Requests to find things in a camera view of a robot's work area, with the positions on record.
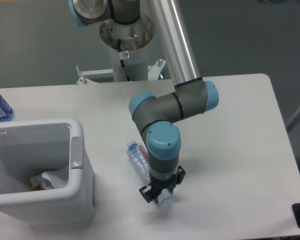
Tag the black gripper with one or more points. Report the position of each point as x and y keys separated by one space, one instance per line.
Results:
x=151 y=192

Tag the clear Ganten water bottle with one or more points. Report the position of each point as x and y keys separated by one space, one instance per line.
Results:
x=138 y=156

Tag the clear plastic wrapper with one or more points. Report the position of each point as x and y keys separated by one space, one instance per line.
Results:
x=49 y=180

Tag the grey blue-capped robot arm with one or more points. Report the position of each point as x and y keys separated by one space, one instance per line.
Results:
x=156 y=117

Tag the white plastic trash can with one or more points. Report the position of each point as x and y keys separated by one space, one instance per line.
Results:
x=30 y=147

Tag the white metal base frame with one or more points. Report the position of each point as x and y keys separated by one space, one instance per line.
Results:
x=120 y=74

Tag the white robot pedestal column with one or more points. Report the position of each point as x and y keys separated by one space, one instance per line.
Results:
x=128 y=44

